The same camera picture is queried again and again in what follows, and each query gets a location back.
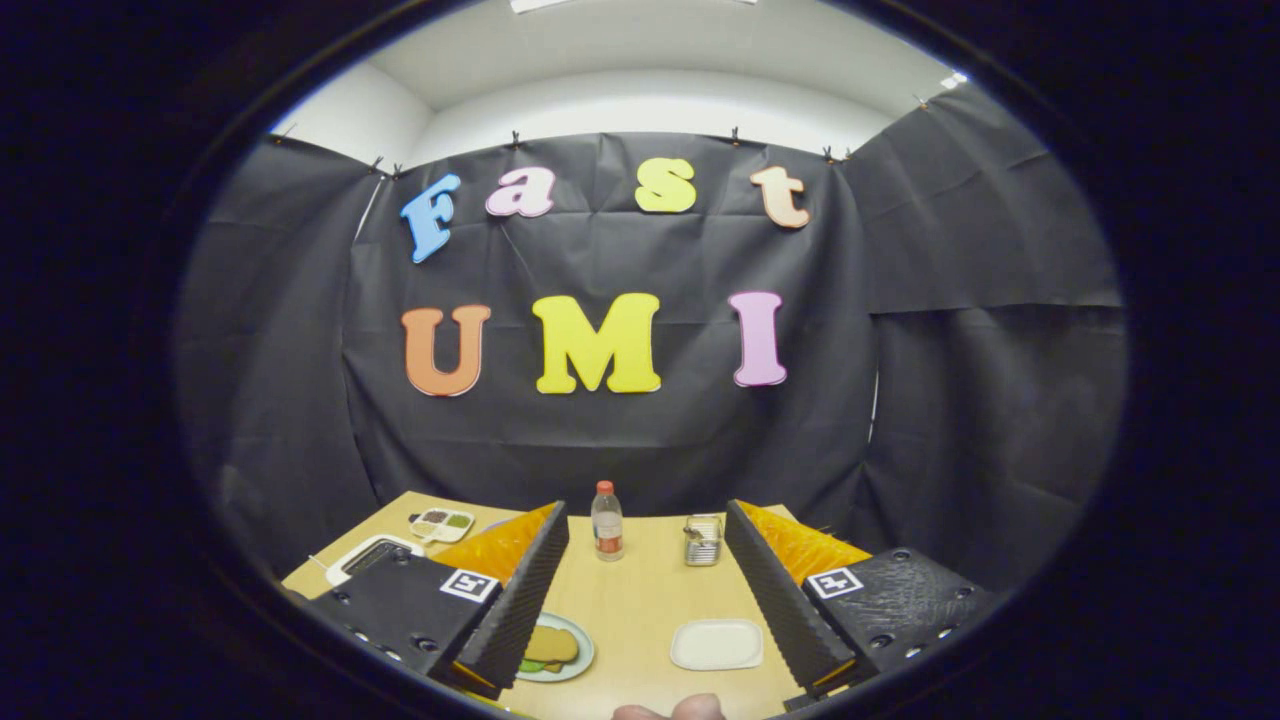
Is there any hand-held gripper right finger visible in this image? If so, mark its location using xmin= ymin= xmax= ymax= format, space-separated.
xmin=724 ymin=499 xmax=1006 ymax=701

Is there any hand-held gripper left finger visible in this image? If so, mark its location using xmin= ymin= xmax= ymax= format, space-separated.
xmin=300 ymin=500 xmax=571 ymax=699

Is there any brown bread slice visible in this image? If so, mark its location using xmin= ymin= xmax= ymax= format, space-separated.
xmin=523 ymin=625 xmax=581 ymax=666

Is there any white plate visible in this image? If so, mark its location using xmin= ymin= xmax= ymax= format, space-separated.
xmin=669 ymin=618 xmax=765 ymax=672

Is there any pale green plate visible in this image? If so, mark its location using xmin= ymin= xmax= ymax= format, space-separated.
xmin=515 ymin=612 xmax=596 ymax=685

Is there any white divided seasoning dish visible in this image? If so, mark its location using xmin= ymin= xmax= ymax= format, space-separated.
xmin=409 ymin=508 xmax=476 ymax=544

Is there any clear red-capped plastic bottle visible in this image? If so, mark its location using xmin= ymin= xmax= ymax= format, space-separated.
xmin=591 ymin=480 xmax=625 ymax=562

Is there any white toaster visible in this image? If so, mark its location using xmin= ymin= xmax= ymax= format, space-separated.
xmin=325 ymin=533 xmax=426 ymax=588

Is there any black backdrop cloth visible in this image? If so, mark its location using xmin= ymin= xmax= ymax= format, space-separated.
xmin=175 ymin=80 xmax=1129 ymax=601

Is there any ceiling light panel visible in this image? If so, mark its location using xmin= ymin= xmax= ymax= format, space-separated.
xmin=510 ymin=0 xmax=759 ymax=13

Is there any metal wire utensil holder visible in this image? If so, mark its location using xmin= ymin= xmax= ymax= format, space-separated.
xmin=683 ymin=514 xmax=724 ymax=568

